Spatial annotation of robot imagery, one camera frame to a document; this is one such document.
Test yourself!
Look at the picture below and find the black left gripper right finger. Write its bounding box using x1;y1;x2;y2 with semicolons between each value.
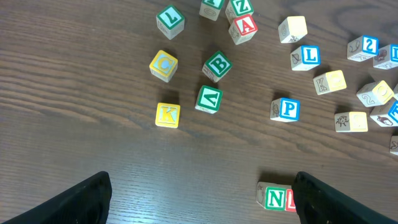
292;171;397;224

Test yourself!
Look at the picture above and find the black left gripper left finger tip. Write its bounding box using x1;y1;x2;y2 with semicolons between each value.
4;171;112;224

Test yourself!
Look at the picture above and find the red E block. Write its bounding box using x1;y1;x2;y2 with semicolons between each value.
285;189;296;212

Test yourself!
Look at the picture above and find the green N block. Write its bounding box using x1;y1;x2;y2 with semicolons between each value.
256;182;292;212

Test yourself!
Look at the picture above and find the yellow S block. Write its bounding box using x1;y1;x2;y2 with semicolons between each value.
334;111;368;133

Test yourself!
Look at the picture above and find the blue P block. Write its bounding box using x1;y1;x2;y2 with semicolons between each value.
270;98;301;123

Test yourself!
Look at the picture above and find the blue T block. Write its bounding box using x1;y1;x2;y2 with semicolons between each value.
370;98;397;128

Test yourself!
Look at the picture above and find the yellow K block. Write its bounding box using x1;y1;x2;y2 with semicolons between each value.
155;103;180;128

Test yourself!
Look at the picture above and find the yellow block centre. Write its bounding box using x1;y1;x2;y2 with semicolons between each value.
313;70;347;95

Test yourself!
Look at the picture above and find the yellow O block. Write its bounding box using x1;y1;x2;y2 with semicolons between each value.
356;80;394;107

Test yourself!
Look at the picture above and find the blue L block centre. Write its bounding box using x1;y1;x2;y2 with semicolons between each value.
290;45;321;71

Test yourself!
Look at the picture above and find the green V block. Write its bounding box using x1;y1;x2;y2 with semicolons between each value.
195;85;223;114

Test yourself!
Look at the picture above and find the yellow C block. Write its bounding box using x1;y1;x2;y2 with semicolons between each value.
149;50;178;83

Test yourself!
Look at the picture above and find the blue 2 block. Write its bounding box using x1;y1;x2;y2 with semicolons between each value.
347;35;379;62

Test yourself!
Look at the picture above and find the blue D block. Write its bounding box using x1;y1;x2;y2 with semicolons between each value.
373;44;397;70

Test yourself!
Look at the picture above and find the green B block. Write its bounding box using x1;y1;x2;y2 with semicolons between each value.
202;50;233;83

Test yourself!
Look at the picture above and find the yellow top block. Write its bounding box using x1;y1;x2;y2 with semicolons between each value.
278;16;308;44

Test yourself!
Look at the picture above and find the red A block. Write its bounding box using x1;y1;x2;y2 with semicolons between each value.
228;14;258;45

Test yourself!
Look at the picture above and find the green 7 block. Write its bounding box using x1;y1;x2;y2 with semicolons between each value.
156;4;185;40

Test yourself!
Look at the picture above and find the green Z block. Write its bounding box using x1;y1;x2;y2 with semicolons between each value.
225;0;254;24

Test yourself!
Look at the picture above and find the green F block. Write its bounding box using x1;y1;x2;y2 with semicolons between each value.
199;0;224;21

